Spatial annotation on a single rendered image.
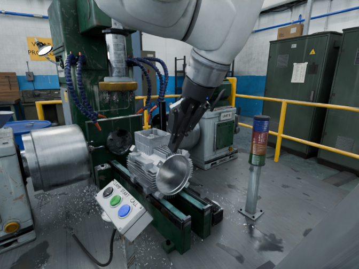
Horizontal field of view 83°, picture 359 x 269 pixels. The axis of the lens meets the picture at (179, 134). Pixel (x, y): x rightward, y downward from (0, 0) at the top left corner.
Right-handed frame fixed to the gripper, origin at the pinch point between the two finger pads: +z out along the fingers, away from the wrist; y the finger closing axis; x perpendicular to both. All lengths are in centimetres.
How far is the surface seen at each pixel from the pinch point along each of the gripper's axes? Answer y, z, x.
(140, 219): 17.1, 6.3, 14.5
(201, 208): -9.7, 21.6, 14.8
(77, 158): 20.0, 27.9, -24.8
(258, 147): -33.7, 2.8, 9.7
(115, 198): 19.2, 8.9, 6.3
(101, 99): -3, 30, -64
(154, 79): -303, 243, -445
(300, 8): -543, -50, -272
